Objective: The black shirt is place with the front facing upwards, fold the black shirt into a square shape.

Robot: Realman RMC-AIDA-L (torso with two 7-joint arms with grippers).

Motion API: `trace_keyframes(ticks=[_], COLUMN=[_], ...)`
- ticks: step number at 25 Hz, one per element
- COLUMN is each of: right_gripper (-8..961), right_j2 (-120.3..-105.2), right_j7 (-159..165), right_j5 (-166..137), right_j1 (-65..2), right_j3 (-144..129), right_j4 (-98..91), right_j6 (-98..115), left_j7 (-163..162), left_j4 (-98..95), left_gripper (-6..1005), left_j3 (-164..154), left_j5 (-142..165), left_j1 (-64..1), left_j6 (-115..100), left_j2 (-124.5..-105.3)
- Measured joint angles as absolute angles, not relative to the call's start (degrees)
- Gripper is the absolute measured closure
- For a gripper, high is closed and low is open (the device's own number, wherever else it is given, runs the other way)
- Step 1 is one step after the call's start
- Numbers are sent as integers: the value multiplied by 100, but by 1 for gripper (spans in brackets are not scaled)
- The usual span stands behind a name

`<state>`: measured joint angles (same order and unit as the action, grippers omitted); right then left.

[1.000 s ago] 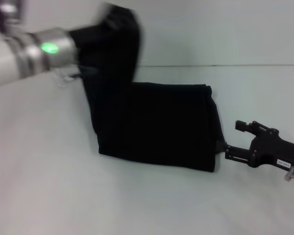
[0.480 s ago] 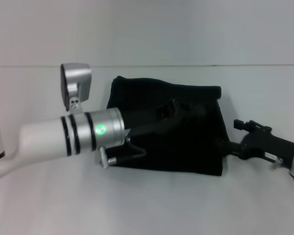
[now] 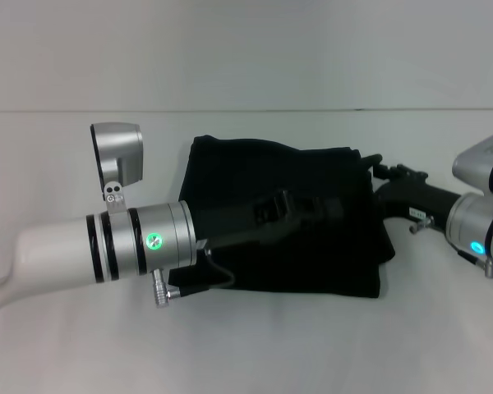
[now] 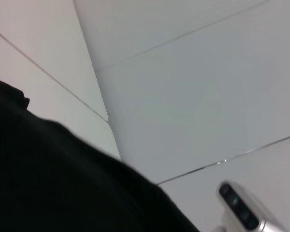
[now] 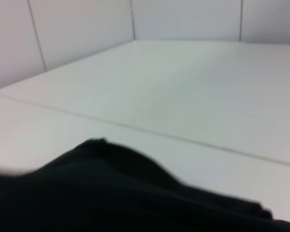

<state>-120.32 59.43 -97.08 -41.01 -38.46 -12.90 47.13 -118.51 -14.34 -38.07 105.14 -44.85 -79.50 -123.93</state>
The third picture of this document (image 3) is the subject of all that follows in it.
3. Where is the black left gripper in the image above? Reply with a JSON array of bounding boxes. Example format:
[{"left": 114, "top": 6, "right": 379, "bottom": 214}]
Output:
[{"left": 196, "top": 188, "right": 347, "bottom": 255}]

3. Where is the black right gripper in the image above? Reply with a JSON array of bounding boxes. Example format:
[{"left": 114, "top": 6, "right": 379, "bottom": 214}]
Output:
[{"left": 367, "top": 153, "right": 462, "bottom": 231}]

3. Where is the black shirt with FREE! print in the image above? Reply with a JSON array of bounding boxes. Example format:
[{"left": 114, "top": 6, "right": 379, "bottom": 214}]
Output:
[{"left": 168, "top": 134, "right": 397, "bottom": 302}]

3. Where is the right gripper cable with connector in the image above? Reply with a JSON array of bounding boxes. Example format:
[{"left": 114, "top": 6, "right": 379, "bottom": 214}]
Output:
[{"left": 408, "top": 216, "right": 493, "bottom": 280}]

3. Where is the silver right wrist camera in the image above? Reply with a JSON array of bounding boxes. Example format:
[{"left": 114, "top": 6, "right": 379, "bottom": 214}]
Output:
[{"left": 452, "top": 127, "right": 493, "bottom": 199}]

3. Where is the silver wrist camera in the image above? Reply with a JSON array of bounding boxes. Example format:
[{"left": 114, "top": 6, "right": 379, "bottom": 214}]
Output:
[
  {"left": 89, "top": 122, "right": 145, "bottom": 215},
  {"left": 452, "top": 127, "right": 493, "bottom": 199}
]

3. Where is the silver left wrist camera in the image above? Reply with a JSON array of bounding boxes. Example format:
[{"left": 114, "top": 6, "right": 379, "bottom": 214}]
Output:
[{"left": 89, "top": 122, "right": 145, "bottom": 215}]

